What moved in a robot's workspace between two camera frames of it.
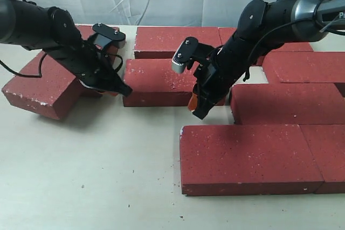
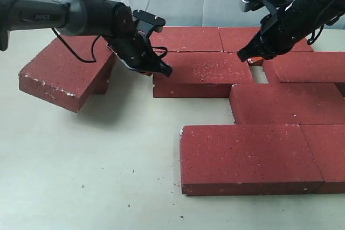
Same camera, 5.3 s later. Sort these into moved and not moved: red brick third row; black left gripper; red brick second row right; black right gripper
Moved: black right gripper; black left gripper
Not moved: red brick second row right; red brick third row
